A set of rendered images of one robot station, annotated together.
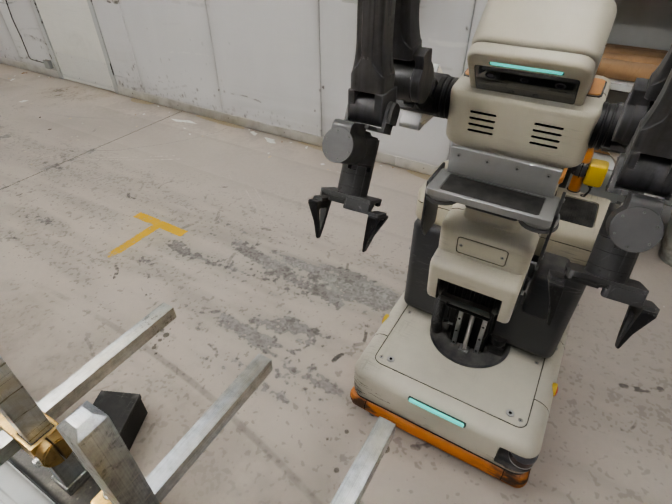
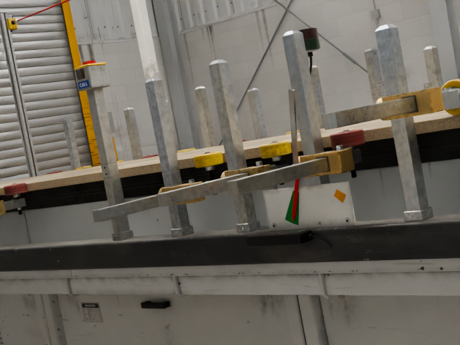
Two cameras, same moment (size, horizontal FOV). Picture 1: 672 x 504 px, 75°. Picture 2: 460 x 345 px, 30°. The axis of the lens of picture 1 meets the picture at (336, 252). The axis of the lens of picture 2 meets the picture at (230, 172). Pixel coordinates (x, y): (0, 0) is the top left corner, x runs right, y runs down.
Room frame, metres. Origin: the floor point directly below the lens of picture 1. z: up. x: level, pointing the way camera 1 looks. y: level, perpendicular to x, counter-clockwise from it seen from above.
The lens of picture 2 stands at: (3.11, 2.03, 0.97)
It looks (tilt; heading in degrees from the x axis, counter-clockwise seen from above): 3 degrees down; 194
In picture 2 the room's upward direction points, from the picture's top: 11 degrees counter-clockwise
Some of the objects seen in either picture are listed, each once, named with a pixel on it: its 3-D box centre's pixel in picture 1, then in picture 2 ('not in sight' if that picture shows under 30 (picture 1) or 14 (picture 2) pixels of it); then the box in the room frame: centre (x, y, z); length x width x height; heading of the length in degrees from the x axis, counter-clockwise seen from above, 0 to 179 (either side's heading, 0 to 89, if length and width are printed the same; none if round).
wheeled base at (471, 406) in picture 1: (463, 357); not in sight; (1.05, -0.48, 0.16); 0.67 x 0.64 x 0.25; 149
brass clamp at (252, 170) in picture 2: not in sight; (246, 178); (1.01, 1.56, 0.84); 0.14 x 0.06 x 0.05; 59
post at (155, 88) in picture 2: not in sight; (169, 165); (0.87, 1.33, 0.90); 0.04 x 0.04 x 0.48; 59
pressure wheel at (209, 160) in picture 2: not in sight; (211, 172); (0.80, 1.42, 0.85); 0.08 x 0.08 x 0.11
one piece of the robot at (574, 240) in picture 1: (495, 255); not in sight; (1.13, -0.53, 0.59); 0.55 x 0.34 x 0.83; 59
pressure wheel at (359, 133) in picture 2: not in sight; (350, 153); (1.07, 1.84, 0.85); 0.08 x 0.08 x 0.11
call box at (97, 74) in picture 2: not in sight; (92, 78); (0.74, 1.10, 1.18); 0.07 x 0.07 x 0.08; 59
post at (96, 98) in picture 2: not in sight; (108, 164); (0.74, 1.10, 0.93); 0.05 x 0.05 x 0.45; 59
